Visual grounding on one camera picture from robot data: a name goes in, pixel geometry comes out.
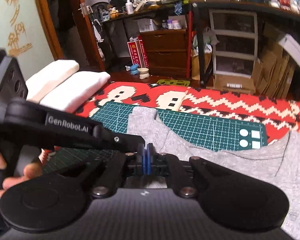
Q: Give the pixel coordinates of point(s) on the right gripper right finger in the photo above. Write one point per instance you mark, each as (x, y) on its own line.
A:
(172, 169)

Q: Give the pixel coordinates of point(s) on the grey polo shirt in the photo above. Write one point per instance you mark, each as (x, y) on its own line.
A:
(278, 163)

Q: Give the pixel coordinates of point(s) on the folded white towel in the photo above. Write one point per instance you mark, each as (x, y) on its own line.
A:
(74, 91)

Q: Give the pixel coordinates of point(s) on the red boxed packages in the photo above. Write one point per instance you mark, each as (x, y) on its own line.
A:
(137, 52)

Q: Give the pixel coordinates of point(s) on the green plastic crate lid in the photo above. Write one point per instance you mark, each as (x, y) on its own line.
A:
(172, 82)

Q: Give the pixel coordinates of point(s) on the white drawer shelf unit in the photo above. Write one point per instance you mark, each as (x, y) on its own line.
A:
(235, 51)

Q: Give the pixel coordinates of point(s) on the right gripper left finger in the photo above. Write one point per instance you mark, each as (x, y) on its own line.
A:
(118, 169)

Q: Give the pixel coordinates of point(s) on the green cutting mat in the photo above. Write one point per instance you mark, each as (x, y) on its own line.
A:
(213, 133)

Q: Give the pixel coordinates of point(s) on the red patterned christmas tablecloth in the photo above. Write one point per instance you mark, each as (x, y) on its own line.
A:
(279, 116)

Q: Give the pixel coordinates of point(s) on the person left hand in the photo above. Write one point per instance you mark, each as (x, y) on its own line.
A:
(30, 171)

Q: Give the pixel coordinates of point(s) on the leaning cardboard sheets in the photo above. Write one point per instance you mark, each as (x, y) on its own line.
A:
(274, 68)

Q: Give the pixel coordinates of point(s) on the folded cream towel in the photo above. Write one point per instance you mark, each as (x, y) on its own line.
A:
(48, 78)

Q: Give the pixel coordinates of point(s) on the dark wooden drawer cabinet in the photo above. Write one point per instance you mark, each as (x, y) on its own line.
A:
(167, 52)

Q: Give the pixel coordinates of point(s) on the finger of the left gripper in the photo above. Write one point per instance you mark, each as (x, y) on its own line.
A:
(109, 140)

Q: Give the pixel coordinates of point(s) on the white box on cardboard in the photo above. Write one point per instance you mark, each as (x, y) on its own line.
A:
(290, 45)

